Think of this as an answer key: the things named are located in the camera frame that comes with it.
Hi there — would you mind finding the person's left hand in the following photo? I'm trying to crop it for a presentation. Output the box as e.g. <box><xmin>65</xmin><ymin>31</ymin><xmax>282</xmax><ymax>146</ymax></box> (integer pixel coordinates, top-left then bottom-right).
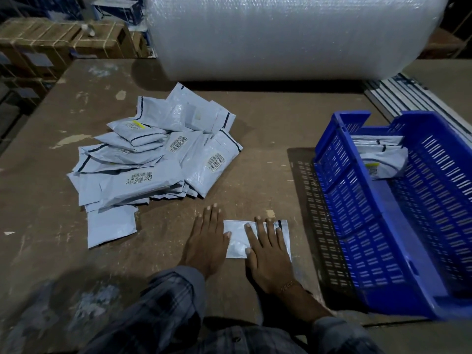
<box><xmin>179</xmin><ymin>203</ymin><xmax>232</xmax><ymax>280</ymax></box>

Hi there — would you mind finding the person's right hand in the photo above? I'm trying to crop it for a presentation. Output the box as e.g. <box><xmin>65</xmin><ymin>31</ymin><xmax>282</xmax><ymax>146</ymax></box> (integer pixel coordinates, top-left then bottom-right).
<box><xmin>244</xmin><ymin>216</ymin><xmax>296</xmax><ymax>294</ymax></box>

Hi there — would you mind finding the white mailer packet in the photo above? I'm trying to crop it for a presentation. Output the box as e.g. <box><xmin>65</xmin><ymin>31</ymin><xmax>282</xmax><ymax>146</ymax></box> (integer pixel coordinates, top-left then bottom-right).
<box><xmin>223</xmin><ymin>219</ymin><xmax>292</xmax><ymax>261</ymax></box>

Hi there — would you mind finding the person's left forearm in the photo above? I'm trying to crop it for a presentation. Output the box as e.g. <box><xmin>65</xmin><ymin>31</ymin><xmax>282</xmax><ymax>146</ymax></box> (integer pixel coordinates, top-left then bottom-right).
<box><xmin>79</xmin><ymin>265</ymin><xmax>207</xmax><ymax>354</ymax></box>

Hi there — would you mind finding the person's right forearm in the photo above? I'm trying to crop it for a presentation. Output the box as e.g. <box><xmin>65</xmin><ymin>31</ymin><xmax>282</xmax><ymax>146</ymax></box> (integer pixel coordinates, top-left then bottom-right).
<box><xmin>275</xmin><ymin>282</ymin><xmax>373</xmax><ymax>354</ymax></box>

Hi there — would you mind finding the pile of grey mailer bags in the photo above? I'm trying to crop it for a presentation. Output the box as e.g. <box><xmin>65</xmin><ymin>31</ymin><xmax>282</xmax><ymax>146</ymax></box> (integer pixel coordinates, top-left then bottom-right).
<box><xmin>67</xmin><ymin>82</ymin><xmax>244</xmax><ymax>250</ymax></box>

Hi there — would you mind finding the grey plaid shirt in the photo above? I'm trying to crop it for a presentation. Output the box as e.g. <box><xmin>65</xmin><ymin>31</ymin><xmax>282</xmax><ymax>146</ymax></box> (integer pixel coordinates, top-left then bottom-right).
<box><xmin>177</xmin><ymin>321</ymin><xmax>314</xmax><ymax>354</ymax></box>

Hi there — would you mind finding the blue plastic crate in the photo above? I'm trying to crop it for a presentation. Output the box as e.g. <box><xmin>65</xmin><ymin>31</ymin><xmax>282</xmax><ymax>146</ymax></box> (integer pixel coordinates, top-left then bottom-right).
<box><xmin>313</xmin><ymin>110</ymin><xmax>472</xmax><ymax>322</ymax></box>

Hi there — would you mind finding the grey mailer bag yellow sticker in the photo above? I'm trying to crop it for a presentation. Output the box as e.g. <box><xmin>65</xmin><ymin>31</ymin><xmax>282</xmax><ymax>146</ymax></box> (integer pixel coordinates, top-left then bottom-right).
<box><xmin>359</xmin><ymin>147</ymin><xmax>409</xmax><ymax>180</ymax></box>

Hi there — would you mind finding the stack of white striped boards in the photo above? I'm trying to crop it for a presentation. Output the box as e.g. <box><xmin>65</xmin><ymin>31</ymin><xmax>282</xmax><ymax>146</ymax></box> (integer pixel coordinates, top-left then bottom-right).
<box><xmin>362</xmin><ymin>73</ymin><xmax>472</xmax><ymax>145</ymax></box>

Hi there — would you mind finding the small brown cardboard box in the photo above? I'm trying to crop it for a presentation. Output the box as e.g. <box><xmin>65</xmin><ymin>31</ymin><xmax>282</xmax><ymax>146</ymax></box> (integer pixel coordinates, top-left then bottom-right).
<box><xmin>130</xmin><ymin>30</ymin><xmax>151</xmax><ymax>58</ymax></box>

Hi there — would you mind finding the large bubble wrap roll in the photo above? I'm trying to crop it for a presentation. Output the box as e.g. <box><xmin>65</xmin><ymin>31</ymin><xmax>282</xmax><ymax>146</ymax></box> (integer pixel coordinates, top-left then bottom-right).
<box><xmin>143</xmin><ymin>0</ymin><xmax>451</xmax><ymax>82</ymax></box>

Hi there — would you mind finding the blue and white carton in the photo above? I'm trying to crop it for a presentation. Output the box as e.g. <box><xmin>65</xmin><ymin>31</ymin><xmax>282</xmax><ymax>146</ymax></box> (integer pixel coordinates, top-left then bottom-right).
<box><xmin>91</xmin><ymin>0</ymin><xmax>145</xmax><ymax>27</ymax></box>

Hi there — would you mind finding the plain brown cardboard box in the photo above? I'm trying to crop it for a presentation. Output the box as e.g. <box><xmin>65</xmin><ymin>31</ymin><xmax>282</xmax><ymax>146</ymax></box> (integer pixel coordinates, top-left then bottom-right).
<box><xmin>418</xmin><ymin>27</ymin><xmax>466</xmax><ymax>60</ymax></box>

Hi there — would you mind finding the strapped brown cardboard box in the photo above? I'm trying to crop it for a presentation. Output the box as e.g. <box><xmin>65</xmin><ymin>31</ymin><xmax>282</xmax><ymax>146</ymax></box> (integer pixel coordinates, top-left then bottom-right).
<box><xmin>0</xmin><ymin>17</ymin><xmax>82</xmax><ymax>80</ymax></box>
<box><xmin>71</xmin><ymin>20</ymin><xmax>138</xmax><ymax>60</ymax></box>

